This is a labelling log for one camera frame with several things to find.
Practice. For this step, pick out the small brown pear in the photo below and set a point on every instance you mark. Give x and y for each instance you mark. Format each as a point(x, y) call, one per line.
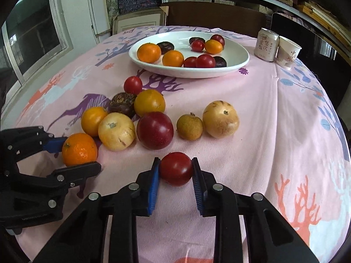
point(189, 127)

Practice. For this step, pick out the cardboard box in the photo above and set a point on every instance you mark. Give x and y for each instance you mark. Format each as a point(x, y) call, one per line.
point(137, 22)

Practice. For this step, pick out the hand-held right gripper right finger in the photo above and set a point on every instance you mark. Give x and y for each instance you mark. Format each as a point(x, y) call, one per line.
point(197, 189)

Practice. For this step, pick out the black screen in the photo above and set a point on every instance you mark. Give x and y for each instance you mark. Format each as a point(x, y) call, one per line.
point(315, 41)

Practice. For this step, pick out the small orange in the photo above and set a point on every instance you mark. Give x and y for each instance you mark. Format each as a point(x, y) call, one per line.
point(92, 120)
point(172, 58)
point(213, 47)
point(149, 102)

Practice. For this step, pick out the red cherry tomato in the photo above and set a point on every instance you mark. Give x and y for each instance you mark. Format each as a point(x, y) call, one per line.
point(176, 169)
point(189, 62)
point(133, 85)
point(205, 61)
point(197, 46)

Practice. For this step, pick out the brown wooden panel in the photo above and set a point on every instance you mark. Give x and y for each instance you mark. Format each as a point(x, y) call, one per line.
point(214, 16)

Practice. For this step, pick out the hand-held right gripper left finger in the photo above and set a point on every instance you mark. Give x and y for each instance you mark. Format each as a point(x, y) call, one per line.
point(153, 189)

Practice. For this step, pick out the dark brown water chestnut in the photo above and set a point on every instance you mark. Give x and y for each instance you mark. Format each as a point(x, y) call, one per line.
point(165, 46)
point(195, 39)
point(122, 103)
point(221, 62)

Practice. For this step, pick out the stack of wooden frames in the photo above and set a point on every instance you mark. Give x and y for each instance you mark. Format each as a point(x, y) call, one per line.
point(315, 13)

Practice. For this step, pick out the large tangerine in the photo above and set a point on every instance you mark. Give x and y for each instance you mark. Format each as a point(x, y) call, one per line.
point(79, 149)
point(149, 52)

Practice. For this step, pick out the dark red plum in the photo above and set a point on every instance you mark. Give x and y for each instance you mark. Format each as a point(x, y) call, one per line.
point(219, 39)
point(155, 130)

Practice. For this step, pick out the white oval plate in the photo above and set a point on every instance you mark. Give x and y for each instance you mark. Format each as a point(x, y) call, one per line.
point(178, 39)

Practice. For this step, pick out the white leaning board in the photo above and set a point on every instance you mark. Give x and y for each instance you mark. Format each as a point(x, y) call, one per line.
point(96, 5)

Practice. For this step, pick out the pale beverage can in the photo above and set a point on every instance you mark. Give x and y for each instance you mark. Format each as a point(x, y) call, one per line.
point(264, 45)

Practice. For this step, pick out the printed paper cup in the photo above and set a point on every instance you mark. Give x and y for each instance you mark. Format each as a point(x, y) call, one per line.
point(288, 52)

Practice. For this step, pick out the pink deer print tablecloth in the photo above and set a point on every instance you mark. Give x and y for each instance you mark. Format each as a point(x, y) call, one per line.
point(260, 142)

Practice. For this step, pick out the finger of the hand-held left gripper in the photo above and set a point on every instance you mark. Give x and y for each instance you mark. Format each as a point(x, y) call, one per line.
point(53, 144)
point(79, 171)

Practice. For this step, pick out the white window frame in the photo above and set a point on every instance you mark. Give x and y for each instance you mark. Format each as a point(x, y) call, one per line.
point(59, 19)

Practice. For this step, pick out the yellow pepino melon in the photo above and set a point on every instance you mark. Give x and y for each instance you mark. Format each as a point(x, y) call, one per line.
point(116, 131)
point(220, 119)

